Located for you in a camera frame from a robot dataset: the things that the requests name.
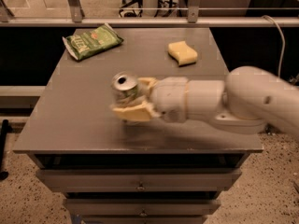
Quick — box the grey drawer cabinet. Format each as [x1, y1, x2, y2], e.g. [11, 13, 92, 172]
[12, 27, 264, 224]

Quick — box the green chip bag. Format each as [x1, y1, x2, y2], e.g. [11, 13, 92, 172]
[63, 23, 123, 61]

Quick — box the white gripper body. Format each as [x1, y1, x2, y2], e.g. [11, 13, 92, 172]
[150, 77, 188, 123]

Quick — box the lower drawer with knob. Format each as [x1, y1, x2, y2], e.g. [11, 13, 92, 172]
[64, 199, 221, 217]

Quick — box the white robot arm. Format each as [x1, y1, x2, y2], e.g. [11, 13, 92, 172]
[111, 66, 299, 137]

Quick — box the white cable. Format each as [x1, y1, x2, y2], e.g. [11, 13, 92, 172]
[262, 14, 287, 78]

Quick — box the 7up soda can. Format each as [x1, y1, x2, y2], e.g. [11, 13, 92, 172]
[111, 72, 138, 106]

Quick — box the black stand at left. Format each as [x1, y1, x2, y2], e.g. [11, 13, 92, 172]
[0, 119, 12, 181]

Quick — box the black office chair base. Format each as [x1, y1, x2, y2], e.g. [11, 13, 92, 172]
[119, 0, 178, 18]

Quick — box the upper drawer with knob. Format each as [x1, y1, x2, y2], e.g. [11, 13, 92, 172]
[36, 169, 241, 192]

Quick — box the metal railing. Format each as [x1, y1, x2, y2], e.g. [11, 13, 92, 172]
[0, 0, 299, 28]

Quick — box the yellow sponge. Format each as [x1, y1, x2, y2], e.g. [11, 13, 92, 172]
[168, 41, 198, 66]

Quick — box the drawer with knob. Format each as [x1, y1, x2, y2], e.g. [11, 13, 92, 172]
[64, 199, 221, 217]
[36, 169, 241, 192]

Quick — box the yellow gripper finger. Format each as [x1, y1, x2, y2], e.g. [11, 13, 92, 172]
[112, 101, 159, 122]
[137, 77, 158, 95]

